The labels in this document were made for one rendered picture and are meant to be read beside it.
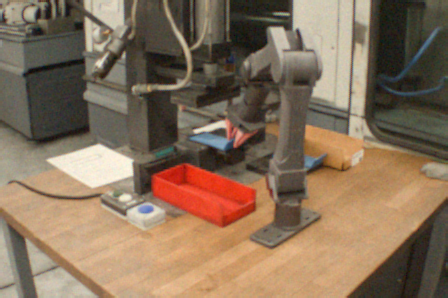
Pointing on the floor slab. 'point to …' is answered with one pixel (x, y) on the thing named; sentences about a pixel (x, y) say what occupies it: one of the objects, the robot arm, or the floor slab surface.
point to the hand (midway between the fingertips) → (233, 141)
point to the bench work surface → (235, 236)
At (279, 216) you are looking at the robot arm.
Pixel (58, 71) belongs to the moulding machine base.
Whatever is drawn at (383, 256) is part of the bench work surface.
